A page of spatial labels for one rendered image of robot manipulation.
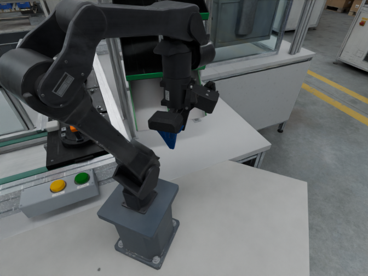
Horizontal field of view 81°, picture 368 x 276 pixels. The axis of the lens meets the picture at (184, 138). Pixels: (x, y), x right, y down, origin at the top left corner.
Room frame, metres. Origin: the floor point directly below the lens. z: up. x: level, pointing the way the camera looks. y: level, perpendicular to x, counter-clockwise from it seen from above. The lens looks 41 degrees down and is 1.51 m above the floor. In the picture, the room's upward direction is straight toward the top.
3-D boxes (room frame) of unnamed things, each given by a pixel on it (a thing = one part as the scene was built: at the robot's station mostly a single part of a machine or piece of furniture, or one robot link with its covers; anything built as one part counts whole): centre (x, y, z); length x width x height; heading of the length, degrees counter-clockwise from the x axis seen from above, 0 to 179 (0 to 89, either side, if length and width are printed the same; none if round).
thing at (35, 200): (0.40, 0.39, 0.93); 0.21 x 0.07 x 0.06; 114
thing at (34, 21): (5.32, 3.06, 0.36); 0.60 x 0.40 x 0.15; 115
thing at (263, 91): (1.90, -0.46, 0.43); 1.11 x 0.68 x 0.86; 114
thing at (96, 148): (0.63, 0.40, 0.96); 0.24 x 0.24 x 0.02; 24
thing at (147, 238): (0.29, 0.11, 0.96); 0.15 x 0.15 x 0.20; 68
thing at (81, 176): (0.43, 0.33, 0.96); 0.04 x 0.04 x 0.02
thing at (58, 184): (0.40, 0.39, 0.96); 0.04 x 0.04 x 0.02
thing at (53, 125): (0.68, 0.53, 0.97); 0.05 x 0.05 x 0.04; 24
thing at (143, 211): (0.30, 0.11, 1.09); 0.07 x 0.07 x 0.06; 68
